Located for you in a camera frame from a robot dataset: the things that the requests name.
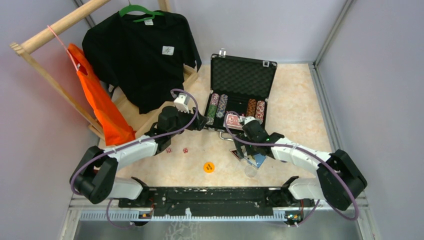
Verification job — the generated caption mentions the blue playing card box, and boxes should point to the blue playing card box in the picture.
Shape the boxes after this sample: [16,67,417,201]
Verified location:
[244,153,267,169]

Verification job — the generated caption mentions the black aluminium poker case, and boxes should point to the black aluminium poker case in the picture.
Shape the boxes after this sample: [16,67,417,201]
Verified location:
[204,50,278,134]

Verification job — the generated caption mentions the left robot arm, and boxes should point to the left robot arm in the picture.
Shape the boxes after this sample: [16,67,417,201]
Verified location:
[69,106,208,204]

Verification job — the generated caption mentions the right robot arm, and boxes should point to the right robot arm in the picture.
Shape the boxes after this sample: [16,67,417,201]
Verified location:
[235,117,368,211]

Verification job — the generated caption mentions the red playing card deck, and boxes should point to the red playing card deck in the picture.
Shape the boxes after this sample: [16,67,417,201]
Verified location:
[223,113,245,131]

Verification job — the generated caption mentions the orange black chip stack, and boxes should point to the orange black chip stack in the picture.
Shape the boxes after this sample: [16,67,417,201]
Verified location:
[245,98,257,117]

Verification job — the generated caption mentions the red white chip stack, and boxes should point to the red white chip stack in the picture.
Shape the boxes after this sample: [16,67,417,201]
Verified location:
[254,100,266,124]

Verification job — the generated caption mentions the red black triangle marker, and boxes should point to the red black triangle marker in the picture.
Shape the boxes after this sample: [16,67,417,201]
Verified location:
[229,149,242,161]

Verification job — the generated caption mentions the clear round button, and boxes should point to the clear round button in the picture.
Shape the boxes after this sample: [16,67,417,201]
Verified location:
[244,165,258,178]

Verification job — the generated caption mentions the purple blue chip stack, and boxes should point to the purple blue chip stack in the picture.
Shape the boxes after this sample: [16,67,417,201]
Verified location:
[215,94,228,118]

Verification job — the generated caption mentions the green grey chip stack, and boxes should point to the green grey chip stack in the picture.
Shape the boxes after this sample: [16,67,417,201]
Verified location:
[206,93,220,125]

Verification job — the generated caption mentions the orange round dealer button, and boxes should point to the orange round dealer button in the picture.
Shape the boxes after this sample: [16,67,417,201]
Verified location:
[203,162,215,173]

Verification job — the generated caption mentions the black t-shirt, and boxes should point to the black t-shirt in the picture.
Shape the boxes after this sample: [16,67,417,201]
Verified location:
[82,11,202,114]

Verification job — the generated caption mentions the green clothes hanger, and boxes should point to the green clothes hanger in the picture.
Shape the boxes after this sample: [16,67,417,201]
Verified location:
[118,4,164,22]

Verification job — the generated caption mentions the wooden clothes rack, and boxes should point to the wooden clothes rack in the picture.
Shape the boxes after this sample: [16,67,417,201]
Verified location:
[9,0,200,135]

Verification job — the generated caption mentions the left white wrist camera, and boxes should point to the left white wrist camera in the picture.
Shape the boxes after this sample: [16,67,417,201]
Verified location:
[173,93,190,113]

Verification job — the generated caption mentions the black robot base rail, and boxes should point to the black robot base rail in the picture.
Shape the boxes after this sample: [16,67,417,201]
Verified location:
[118,187,315,217]

